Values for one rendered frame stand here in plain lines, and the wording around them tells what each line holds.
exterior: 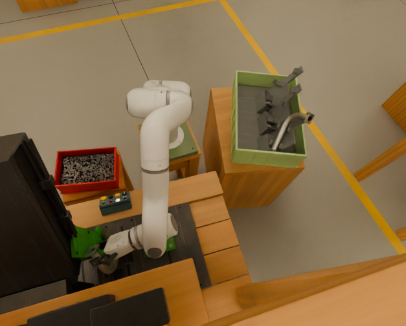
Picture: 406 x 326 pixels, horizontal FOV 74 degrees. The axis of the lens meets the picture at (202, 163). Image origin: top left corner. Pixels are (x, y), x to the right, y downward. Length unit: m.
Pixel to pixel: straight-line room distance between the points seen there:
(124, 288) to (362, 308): 0.52
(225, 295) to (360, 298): 1.06
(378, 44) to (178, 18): 2.63
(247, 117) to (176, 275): 1.29
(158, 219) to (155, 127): 0.29
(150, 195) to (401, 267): 0.68
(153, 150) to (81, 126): 2.12
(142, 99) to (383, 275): 0.78
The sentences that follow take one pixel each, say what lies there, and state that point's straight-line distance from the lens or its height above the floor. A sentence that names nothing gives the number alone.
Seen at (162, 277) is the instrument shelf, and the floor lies 1.54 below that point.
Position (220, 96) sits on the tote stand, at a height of 0.79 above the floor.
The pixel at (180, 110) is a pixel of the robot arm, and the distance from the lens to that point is 0.89.
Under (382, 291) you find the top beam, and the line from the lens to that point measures 0.40.
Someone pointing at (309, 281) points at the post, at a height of 1.69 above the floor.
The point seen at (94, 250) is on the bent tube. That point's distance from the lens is 1.11.
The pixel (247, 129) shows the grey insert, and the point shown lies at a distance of 1.76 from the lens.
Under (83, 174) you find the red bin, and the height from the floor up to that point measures 0.87.
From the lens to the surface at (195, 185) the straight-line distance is 1.47.
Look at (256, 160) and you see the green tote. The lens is 1.65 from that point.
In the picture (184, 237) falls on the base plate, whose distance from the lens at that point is 1.39.
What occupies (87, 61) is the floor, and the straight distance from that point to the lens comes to 3.45.
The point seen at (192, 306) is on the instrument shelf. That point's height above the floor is 1.54.
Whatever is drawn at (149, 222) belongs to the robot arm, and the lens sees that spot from 0.89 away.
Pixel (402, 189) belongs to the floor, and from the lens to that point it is 3.22.
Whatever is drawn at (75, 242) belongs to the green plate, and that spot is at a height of 1.26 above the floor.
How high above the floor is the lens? 2.27
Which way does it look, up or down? 63 degrees down
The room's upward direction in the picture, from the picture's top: 10 degrees clockwise
